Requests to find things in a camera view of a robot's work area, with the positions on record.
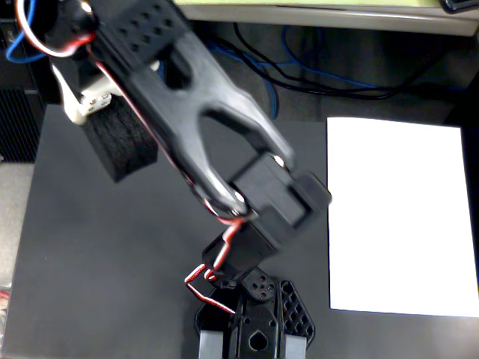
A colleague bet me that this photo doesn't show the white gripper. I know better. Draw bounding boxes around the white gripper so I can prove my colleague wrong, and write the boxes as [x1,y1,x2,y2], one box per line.
[51,64,115,126]

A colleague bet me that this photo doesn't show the black foam cube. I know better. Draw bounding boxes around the black foam cube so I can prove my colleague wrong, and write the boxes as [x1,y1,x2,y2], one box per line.
[82,95,159,184]

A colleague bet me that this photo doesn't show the black computer tower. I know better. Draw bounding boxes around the black computer tower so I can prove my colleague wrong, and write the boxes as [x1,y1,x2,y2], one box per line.
[0,16,48,164]

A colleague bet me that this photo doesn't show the dark gray mat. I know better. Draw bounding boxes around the dark gray mat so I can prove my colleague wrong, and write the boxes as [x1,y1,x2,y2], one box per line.
[1,104,479,359]

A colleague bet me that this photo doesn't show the beige desk top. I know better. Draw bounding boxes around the beige desk top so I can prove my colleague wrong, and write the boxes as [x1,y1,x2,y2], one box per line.
[174,0,479,37]

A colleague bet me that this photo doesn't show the gray clamp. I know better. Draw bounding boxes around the gray clamp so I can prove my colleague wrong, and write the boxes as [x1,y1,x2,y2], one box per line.
[286,334,305,359]

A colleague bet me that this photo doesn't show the white paper sheet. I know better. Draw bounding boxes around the white paper sheet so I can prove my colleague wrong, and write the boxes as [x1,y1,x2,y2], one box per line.
[326,117,479,318]

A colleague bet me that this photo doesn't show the black device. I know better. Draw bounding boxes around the black device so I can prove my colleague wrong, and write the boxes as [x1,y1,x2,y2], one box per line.
[439,0,479,15]

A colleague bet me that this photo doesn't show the red white black servo cable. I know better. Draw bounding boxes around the red white black servo cable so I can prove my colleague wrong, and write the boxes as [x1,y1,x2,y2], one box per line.
[185,218,244,315]
[15,0,97,59]

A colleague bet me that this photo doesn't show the looped blue cable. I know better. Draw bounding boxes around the looped blue cable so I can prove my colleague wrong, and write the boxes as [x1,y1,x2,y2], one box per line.
[5,0,46,64]

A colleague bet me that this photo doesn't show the short blue cable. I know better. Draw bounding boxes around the short blue cable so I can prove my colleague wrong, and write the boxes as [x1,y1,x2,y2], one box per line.
[261,70,281,119]

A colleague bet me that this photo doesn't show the long blue cable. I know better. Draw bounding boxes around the long blue cable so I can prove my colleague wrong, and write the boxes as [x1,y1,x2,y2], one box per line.
[209,25,467,93]

